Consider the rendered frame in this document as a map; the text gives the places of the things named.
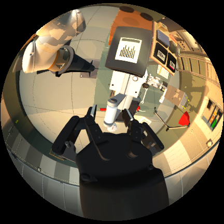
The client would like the white paper sheet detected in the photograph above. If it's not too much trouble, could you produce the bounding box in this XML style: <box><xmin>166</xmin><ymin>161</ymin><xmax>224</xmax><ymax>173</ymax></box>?
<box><xmin>156</xmin><ymin>64</ymin><xmax>170</xmax><ymax>79</ymax></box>

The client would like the white slotted plate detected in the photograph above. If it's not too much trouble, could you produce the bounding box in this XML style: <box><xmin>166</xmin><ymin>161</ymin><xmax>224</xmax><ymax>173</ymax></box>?
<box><xmin>138</xmin><ymin>117</ymin><xmax>151</xmax><ymax>125</ymax></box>

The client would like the green shelf unit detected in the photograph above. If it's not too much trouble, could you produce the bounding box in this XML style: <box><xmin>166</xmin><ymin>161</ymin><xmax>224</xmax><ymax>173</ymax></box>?
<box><xmin>175</xmin><ymin>29</ymin><xmax>213</xmax><ymax>85</ymax></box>

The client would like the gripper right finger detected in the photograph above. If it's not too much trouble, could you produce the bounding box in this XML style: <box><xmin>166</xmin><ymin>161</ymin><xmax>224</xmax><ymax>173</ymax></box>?
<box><xmin>122</xmin><ymin>108</ymin><xmax>165</xmax><ymax>156</ymax></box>

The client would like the wooden notice board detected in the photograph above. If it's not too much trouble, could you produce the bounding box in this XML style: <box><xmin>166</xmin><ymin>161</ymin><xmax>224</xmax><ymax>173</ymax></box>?
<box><xmin>150</xmin><ymin>21</ymin><xmax>178</xmax><ymax>76</ymax></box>

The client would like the white telescope tube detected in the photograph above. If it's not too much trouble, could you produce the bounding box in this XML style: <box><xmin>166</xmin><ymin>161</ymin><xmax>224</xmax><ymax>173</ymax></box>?
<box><xmin>103</xmin><ymin>97</ymin><xmax>122</xmax><ymax>128</ymax></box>

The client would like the grey wall control panel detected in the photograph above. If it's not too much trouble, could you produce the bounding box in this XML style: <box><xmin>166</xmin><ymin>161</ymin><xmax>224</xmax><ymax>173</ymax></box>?
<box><xmin>201</xmin><ymin>97</ymin><xmax>224</xmax><ymax>132</ymax></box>

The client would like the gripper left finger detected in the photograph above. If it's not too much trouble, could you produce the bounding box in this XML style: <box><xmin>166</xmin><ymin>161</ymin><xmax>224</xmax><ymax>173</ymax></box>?
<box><xmin>52</xmin><ymin>104</ymin><xmax>104</xmax><ymax>156</ymax></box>

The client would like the white telescope mount body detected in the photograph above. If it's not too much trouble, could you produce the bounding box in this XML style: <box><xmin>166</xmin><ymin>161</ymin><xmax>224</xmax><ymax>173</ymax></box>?
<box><xmin>108</xmin><ymin>69</ymin><xmax>149</xmax><ymax>122</ymax></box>

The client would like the orange table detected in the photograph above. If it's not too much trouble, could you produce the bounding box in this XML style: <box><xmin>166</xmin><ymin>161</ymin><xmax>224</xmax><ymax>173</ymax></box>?
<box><xmin>108</xmin><ymin>7</ymin><xmax>156</xmax><ymax>47</ymax></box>

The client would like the red cone lamp shade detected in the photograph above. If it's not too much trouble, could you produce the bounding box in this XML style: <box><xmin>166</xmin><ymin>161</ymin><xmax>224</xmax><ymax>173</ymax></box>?
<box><xmin>178</xmin><ymin>111</ymin><xmax>191</xmax><ymax>127</ymax></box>

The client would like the white knob with red mark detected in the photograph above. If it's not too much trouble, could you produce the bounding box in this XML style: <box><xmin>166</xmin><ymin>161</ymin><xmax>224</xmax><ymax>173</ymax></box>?
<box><xmin>107</xmin><ymin>122</ymin><xmax>118</xmax><ymax>132</ymax></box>

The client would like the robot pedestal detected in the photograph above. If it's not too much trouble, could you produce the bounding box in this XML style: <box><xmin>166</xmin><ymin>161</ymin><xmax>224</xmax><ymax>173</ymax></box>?
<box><xmin>55</xmin><ymin>45</ymin><xmax>101</xmax><ymax>78</ymax></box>

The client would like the black rod stand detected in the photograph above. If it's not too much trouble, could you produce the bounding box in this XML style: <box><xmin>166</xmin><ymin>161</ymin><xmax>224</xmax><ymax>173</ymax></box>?
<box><xmin>153</xmin><ymin>106</ymin><xmax>191</xmax><ymax>132</ymax></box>

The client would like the black round disc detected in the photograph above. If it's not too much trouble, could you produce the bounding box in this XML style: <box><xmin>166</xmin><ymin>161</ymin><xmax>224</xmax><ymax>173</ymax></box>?
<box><xmin>119</xmin><ymin>6</ymin><xmax>135</xmax><ymax>13</ymax></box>
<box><xmin>139</xmin><ymin>12</ymin><xmax>154</xmax><ymax>21</ymax></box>

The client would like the tan metal box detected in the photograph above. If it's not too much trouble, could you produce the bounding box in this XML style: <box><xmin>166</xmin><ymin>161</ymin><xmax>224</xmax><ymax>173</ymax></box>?
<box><xmin>159</xmin><ymin>85</ymin><xmax>190</xmax><ymax>110</ymax></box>

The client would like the silver wrench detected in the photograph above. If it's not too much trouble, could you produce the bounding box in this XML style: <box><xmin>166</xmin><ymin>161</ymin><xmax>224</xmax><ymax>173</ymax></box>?
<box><xmin>140</xmin><ymin>87</ymin><xmax>148</xmax><ymax>104</ymax></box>

